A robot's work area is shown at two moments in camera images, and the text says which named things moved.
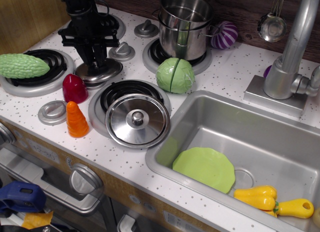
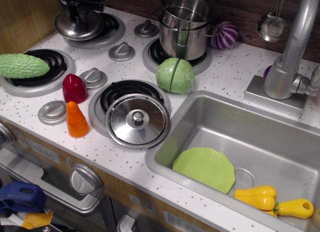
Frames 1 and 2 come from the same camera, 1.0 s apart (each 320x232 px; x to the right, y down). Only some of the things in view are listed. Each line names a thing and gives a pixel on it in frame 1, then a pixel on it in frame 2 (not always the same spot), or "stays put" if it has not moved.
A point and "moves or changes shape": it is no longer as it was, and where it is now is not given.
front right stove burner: x=104 y=95 stays put
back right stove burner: x=152 y=55 stays put
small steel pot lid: x=110 y=68 moves or changes shape
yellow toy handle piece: x=300 y=208 stays put
